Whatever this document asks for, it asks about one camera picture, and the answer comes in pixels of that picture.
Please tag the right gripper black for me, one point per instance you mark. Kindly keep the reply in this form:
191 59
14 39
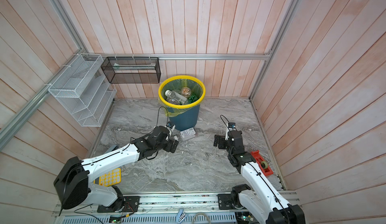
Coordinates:
221 142

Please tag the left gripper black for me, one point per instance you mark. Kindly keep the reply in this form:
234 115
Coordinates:
169 148

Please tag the white label bottle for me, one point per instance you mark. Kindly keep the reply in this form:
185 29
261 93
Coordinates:
174 94

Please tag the green plastic bottle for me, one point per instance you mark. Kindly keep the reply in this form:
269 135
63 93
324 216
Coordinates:
193 98

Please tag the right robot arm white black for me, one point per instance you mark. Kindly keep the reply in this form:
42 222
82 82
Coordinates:
258 196

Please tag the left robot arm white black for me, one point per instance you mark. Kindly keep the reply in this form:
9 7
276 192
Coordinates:
75 183

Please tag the teal bin with yellow rim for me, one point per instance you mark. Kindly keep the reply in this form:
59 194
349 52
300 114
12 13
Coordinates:
186 120

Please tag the yellow bin liner bag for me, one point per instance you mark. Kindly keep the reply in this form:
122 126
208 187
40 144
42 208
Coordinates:
176 84

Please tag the red flat box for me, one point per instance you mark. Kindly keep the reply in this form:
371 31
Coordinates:
256 155

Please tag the green tape roll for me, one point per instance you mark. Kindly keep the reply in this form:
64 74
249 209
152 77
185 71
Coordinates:
264 165

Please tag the yellow calculator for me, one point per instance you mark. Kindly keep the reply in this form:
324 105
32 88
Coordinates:
110 178

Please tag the blue metal clip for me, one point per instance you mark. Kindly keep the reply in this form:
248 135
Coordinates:
181 216

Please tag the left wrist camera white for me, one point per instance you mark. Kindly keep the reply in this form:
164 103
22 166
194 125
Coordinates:
170 126

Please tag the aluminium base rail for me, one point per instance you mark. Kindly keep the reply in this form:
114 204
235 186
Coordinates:
161 208

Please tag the black mesh wall basket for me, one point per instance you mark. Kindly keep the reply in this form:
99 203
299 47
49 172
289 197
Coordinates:
125 70

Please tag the white wire mesh shelf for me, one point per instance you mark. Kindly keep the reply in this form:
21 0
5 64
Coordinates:
84 93

